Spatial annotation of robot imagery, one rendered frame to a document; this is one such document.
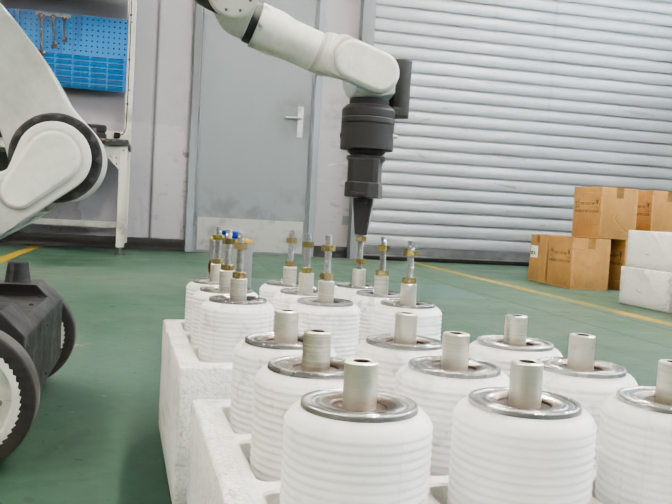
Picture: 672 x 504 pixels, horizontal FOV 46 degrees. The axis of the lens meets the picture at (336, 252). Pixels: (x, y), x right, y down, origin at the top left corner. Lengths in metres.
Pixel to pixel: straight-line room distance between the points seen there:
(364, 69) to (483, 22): 5.52
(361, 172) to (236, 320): 0.39
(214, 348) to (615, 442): 0.56
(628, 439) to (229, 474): 0.28
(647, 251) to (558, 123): 3.11
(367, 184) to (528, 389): 0.76
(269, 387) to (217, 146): 5.62
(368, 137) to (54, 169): 0.49
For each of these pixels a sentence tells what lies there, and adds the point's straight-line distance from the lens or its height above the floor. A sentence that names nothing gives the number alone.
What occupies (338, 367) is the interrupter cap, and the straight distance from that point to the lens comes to 0.63.
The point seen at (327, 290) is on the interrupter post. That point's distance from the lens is 1.06.
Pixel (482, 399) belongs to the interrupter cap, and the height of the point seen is 0.25.
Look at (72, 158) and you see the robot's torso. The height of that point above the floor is 0.43.
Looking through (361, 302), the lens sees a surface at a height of 0.24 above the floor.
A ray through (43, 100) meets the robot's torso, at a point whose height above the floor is 0.52.
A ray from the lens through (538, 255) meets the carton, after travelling 5.16.
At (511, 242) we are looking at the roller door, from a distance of 6.76.
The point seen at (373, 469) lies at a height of 0.23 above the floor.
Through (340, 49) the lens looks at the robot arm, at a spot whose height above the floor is 0.63.
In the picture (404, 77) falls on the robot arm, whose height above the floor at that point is 0.60.
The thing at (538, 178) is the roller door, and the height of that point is 0.74.
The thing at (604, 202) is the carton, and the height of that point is 0.51.
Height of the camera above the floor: 0.38
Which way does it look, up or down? 3 degrees down
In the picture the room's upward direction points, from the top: 3 degrees clockwise
